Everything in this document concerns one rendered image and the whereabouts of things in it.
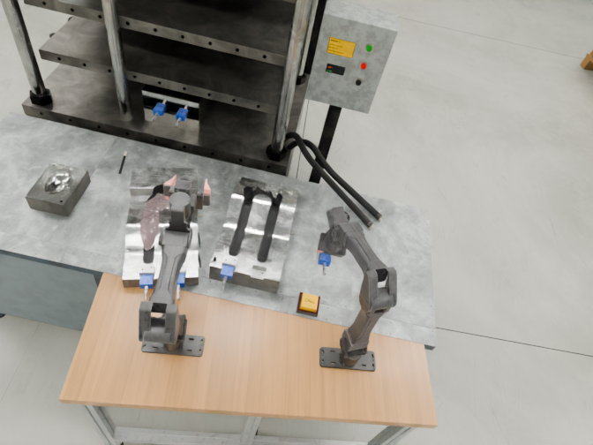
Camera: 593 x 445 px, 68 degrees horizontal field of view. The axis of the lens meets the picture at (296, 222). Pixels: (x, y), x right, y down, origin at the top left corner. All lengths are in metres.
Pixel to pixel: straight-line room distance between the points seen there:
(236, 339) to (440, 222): 2.11
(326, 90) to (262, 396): 1.30
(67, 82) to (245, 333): 1.64
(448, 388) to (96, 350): 1.83
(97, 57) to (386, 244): 1.55
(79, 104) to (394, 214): 1.62
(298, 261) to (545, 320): 1.93
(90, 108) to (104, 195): 0.60
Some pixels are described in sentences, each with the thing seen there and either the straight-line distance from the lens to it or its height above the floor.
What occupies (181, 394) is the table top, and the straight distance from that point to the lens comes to 1.52.
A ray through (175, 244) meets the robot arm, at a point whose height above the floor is 1.23.
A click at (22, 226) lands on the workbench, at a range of 1.95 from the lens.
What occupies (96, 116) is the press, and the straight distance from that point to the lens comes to 2.39.
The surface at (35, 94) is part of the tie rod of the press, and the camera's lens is 2.47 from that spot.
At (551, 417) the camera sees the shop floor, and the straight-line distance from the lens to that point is 2.95.
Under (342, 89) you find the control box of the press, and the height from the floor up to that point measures 1.16.
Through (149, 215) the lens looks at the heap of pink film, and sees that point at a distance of 1.73.
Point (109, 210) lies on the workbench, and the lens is 1.92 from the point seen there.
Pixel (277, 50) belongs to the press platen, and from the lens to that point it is 1.95.
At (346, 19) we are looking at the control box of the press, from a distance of 1.89.
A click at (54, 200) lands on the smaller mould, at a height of 0.87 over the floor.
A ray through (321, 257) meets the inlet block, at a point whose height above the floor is 0.94.
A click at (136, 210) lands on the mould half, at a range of 1.80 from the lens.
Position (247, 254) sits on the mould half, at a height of 0.89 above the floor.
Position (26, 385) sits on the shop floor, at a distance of 2.52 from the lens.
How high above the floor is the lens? 2.25
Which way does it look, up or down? 50 degrees down
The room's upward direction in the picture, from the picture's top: 15 degrees clockwise
